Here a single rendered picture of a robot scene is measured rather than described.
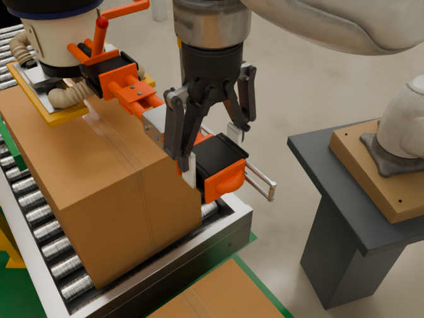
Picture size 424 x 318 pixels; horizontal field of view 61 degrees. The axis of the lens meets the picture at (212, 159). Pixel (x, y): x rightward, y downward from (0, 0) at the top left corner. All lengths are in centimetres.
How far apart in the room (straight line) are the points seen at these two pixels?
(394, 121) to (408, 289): 107
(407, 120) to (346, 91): 202
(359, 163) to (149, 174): 65
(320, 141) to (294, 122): 132
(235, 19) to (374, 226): 86
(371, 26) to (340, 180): 101
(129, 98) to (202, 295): 69
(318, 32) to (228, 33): 17
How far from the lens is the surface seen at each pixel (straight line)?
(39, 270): 126
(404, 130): 112
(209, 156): 55
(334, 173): 125
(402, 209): 114
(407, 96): 109
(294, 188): 218
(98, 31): 76
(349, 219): 113
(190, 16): 40
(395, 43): 25
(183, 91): 45
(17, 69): 114
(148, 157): 96
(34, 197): 154
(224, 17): 40
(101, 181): 92
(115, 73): 77
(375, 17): 23
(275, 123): 262
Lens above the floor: 160
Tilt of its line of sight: 44 degrees down
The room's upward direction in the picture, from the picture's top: straight up
